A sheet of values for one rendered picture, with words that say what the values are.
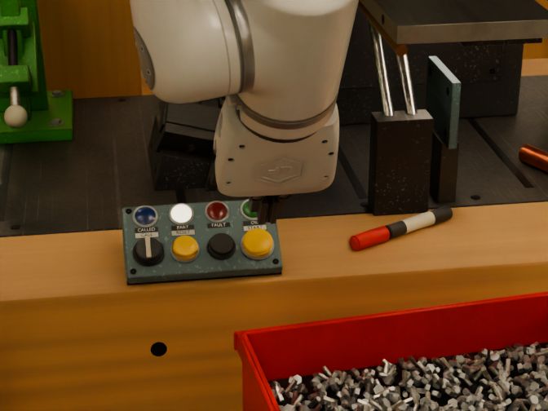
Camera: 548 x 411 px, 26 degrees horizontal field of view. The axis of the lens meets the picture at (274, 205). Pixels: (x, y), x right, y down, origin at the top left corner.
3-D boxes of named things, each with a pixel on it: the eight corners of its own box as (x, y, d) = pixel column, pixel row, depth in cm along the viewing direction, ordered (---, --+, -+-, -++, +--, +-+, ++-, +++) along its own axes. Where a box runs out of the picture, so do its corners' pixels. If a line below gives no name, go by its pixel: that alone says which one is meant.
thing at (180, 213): (193, 223, 115) (193, 210, 115) (170, 225, 115) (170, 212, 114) (192, 216, 117) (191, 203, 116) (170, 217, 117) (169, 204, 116)
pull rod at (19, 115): (28, 130, 142) (24, 85, 139) (4, 132, 141) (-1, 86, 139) (29, 115, 147) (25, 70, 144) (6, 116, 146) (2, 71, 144)
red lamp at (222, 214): (229, 222, 116) (229, 208, 115) (206, 223, 115) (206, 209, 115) (227, 214, 117) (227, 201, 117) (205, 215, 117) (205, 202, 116)
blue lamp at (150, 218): (157, 226, 115) (156, 213, 114) (134, 227, 114) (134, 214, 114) (156, 218, 116) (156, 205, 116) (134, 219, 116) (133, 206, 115)
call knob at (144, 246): (162, 263, 113) (162, 258, 112) (135, 265, 112) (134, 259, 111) (161, 240, 114) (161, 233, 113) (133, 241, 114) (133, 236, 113)
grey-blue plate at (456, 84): (457, 205, 130) (466, 81, 124) (439, 205, 129) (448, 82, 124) (434, 171, 138) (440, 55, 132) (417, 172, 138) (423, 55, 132)
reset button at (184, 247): (198, 260, 113) (199, 254, 112) (173, 262, 113) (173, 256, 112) (196, 238, 114) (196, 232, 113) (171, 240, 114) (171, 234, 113)
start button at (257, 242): (274, 257, 114) (275, 251, 113) (244, 259, 114) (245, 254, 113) (270, 231, 115) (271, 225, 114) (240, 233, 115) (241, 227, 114)
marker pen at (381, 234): (443, 216, 127) (444, 202, 126) (452, 221, 126) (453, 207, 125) (348, 248, 120) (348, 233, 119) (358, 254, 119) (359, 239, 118)
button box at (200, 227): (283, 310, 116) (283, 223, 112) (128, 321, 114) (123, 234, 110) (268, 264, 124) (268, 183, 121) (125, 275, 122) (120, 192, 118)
